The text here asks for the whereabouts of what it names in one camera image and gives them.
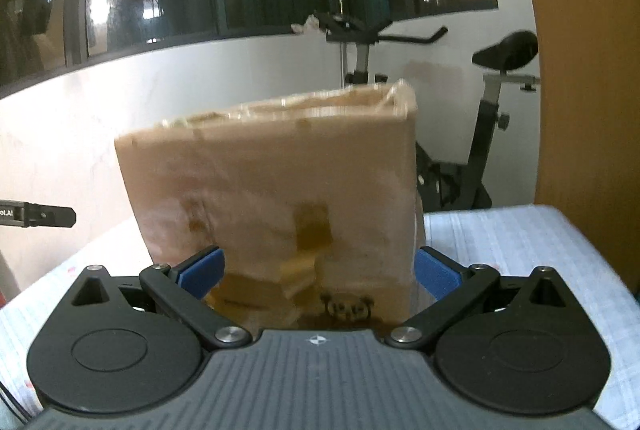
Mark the brown cardboard box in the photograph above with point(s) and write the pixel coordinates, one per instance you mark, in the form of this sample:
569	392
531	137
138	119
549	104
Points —
312	199

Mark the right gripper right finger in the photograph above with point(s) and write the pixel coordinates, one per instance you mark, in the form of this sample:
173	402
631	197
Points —
457	291

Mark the black exercise bike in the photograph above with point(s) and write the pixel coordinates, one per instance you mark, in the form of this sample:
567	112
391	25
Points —
478	131

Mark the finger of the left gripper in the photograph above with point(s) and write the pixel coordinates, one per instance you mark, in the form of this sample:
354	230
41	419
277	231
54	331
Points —
29	215

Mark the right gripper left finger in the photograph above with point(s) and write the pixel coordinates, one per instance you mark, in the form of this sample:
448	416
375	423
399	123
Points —
179	292

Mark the orange wooden wardrobe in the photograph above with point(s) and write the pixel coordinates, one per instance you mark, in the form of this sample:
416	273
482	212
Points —
588	164

